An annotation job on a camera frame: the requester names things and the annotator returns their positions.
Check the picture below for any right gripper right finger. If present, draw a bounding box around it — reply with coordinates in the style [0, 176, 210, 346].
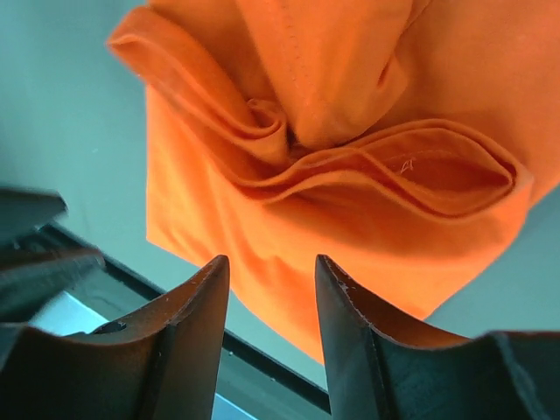
[315, 255, 559, 419]

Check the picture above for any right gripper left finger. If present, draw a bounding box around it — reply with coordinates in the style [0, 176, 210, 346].
[1, 255, 229, 419]

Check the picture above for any orange t shirt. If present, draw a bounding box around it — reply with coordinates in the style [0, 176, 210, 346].
[108, 1, 559, 361]

